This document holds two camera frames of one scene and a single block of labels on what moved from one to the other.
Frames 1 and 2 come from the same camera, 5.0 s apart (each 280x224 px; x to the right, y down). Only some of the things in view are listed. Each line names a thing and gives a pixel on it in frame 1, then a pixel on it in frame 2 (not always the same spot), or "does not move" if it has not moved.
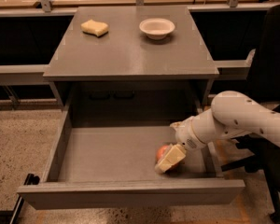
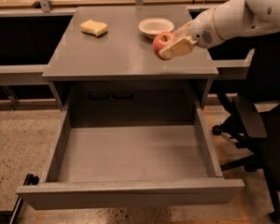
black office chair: (269, 85) does not move
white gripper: (186, 136) -> (203, 31)
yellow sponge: (94, 28) does not move
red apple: (161, 151) -> (161, 41)
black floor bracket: (13, 216) does not move
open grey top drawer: (115, 166) does not move
